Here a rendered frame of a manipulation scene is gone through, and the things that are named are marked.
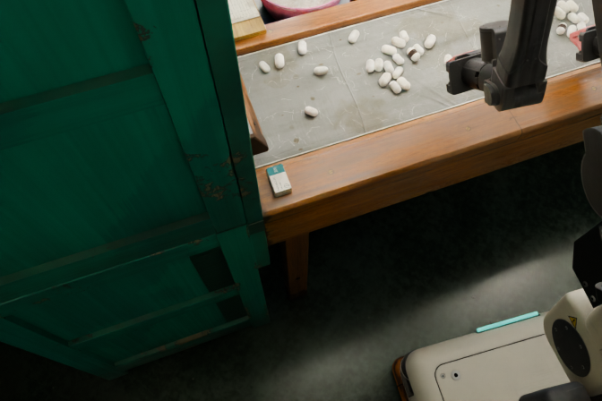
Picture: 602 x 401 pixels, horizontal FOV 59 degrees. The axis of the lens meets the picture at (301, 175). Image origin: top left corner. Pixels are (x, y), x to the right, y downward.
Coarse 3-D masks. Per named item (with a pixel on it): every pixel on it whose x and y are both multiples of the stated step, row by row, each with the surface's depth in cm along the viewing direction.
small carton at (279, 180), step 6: (270, 168) 107; (276, 168) 107; (282, 168) 107; (270, 174) 106; (276, 174) 106; (282, 174) 106; (270, 180) 106; (276, 180) 106; (282, 180) 106; (276, 186) 105; (282, 186) 105; (288, 186) 105; (276, 192) 104; (282, 192) 105; (288, 192) 106
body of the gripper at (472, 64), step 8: (472, 56) 100; (480, 56) 101; (448, 64) 100; (456, 64) 100; (464, 64) 100; (472, 64) 98; (480, 64) 96; (448, 72) 100; (456, 72) 100; (464, 72) 100; (472, 72) 97; (456, 80) 101; (464, 80) 100; (472, 80) 97; (448, 88) 102; (456, 88) 101; (464, 88) 102; (472, 88) 102
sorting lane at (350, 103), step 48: (480, 0) 134; (576, 0) 134; (288, 48) 127; (336, 48) 127; (432, 48) 127; (576, 48) 127; (288, 96) 120; (336, 96) 120; (384, 96) 120; (432, 96) 120; (480, 96) 120; (288, 144) 115
